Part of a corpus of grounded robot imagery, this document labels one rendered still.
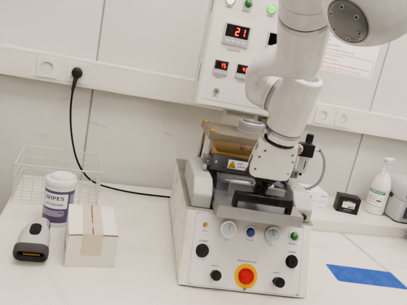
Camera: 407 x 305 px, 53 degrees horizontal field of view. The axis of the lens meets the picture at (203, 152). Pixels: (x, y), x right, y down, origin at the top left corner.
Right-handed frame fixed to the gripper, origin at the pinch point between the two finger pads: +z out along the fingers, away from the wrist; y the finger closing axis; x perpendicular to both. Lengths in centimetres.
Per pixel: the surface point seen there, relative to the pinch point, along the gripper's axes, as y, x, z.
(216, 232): -8.8, -5.0, 12.2
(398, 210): 78, 43, 33
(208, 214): -11.6, -2.0, 9.2
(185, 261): -15.7, -10.4, 17.9
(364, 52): 57, 86, -16
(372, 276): 46, 1, 28
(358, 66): 56, 84, -10
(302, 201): 13.8, 2.7, 4.2
